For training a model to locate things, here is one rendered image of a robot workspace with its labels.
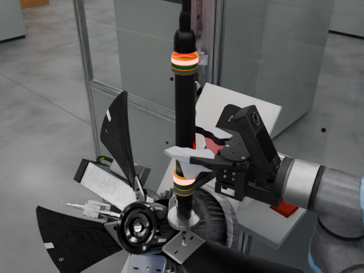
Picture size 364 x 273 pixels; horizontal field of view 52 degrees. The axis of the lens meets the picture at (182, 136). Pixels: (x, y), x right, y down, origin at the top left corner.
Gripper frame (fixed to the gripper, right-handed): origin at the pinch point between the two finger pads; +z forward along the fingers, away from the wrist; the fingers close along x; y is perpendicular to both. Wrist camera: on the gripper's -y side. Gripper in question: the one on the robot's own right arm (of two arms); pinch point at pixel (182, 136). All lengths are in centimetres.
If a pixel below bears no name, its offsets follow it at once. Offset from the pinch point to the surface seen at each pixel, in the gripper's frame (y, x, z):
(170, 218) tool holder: 19.6, -2.1, 1.5
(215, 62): 16, 76, 28
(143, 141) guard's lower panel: 72, 84, 71
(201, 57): 8, 59, 25
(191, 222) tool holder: 19.6, -1.2, -2.9
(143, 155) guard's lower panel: 81, 84, 72
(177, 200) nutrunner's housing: 14.3, -1.6, 0.0
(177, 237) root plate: 28.8, 1.2, 1.8
